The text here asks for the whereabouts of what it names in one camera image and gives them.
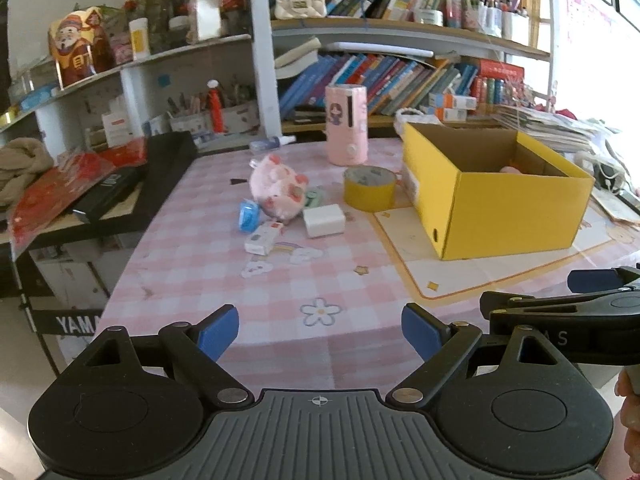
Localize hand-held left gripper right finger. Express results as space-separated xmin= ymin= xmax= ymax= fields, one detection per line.
xmin=385 ymin=302 xmax=576 ymax=408

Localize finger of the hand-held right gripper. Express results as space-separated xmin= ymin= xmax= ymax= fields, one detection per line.
xmin=567 ymin=266 xmax=640 ymax=295
xmin=479 ymin=290 xmax=617 ymax=323

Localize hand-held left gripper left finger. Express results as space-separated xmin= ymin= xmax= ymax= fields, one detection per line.
xmin=75 ymin=304 xmax=256 ymax=408

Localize yellow cardboard box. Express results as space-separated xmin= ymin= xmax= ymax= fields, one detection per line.
xmin=401 ymin=121 xmax=596 ymax=262

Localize small white red box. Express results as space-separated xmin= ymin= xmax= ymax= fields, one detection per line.
xmin=244 ymin=221 xmax=286 ymax=256

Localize small blue round case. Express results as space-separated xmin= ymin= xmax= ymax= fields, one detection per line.
xmin=238 ymin=200 xmax=262 ymax=233

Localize yellow tape roll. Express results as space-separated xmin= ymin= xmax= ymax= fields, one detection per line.
xmin=342 ymin=165 xmax=398 ymax=213

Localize white charger block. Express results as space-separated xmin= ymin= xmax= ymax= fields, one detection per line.
xmin=302 ymin=204 xmax=346 ymax=238

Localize person's right hand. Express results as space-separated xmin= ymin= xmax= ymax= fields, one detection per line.
xmin=615 ymin=365 xmax=640 ymax=473

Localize beige desk mat yellow border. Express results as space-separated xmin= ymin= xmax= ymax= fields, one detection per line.
xmin=372 ymin=200 xmax=621 ymax=301

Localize pink checked tablecloth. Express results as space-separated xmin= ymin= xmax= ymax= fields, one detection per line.
xmin=100 ymin=137 xmax=640 ymax=396

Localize black keyboard stand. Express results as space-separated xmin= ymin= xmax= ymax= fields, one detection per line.
xmin=15 ymin=247 xmax=108 ymax=376

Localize pink plush pig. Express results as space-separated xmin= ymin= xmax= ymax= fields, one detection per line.
xmin=248 ymin=154 xmax=308 ymax=223

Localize stack of papers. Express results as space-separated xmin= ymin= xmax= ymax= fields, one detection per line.
xmin=495 ymin=105 xmax=626 ymax=156

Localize white cabinet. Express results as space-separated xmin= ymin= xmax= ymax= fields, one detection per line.
xmin=30 ymin=232 xmax=146 ymax=311

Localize black digital piano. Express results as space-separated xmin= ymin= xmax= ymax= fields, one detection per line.
xmin=0 ymin=131 xmax=198 ymax=251

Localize long black box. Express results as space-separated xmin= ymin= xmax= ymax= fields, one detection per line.
xmin=72 ymin=166 xmax=141 ymax=223

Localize small clear spray bottle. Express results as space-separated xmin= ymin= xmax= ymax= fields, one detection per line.
xmin=249 ymin=134 xmax=296 ymax=153

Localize white quilted bag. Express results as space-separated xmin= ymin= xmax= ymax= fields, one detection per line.
xmin=394 ymin=107 xmax=446 ymax=136

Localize pink cylindrical humidifier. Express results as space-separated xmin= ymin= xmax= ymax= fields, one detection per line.
xmin=325 ymin=84 xmax=370 ymax=167

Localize row of colourful bottles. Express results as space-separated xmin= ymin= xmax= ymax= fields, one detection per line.
xmin=472 ymin=75 xmax=511 ymax=113

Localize white floral pen box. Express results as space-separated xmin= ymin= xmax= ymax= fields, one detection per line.
xmin=167 ymin=107 xmax=212 ymax=133

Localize white pen holder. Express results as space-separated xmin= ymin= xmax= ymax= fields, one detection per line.
xmin=222 ymin=100 xmax=261 ymax=132

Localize red plastic bag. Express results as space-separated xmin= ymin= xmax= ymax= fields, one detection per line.
xmin=7 ymin=140 xmax=148 ymax=261

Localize red bottle white cap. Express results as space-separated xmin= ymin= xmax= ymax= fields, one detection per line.
xmin=206 ymin=79 xmax=226 ymax=133

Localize white box red label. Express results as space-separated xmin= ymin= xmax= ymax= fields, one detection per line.
xmin=101 ymin=109 xmax=135 ymax=146

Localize flat red box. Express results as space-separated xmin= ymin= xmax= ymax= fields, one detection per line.
xmin=475 ymin=59 xmax=526 ymax=78

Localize row of blue books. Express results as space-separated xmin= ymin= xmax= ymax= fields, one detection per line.
xmin=277 ymin=52 xmax=481 ymax=118

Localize beige towel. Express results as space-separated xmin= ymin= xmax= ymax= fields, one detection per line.
xmin=0 ymin=137 xmax=56 ymax=206

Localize white pen cups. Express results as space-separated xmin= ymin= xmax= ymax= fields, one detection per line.
xmin=477 ymin=2 xmax=531 ymax=46

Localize white bookshelf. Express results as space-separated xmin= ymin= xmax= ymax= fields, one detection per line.
xmin=0 ymin=0 xmax=558 ymax=156

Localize stack of flat books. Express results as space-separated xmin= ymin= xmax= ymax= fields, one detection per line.
xmin=274 ymin=37 xmax=321 ymax=81

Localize pink patterned box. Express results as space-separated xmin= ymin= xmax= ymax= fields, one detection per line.
xmin=110 ymin=35 xmax=133 ymax=66

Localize blue packet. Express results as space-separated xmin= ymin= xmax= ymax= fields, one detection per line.
xmin=7 ymin=82 xmax=58 ymax=111

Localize dark jar white lid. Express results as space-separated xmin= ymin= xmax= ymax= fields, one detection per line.
xmin=167 ymin=16 xmax=191 ymax=48

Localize white bottle yellow label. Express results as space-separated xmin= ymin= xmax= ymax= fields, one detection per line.
xmin=129 ymin=17 xmax=151 ymax=58

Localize fortune god paper figure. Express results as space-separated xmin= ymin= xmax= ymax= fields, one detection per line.
xmin=47 ymin=5 xmax=113 ymax=88

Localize white paper carton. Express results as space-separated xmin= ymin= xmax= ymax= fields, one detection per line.
xmin=187 ymin=0 xmax=223 ymax=43

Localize white cable bundle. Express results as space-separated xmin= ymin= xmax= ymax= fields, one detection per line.
xmin=575 ymin=135 xmax=626 ymax=193

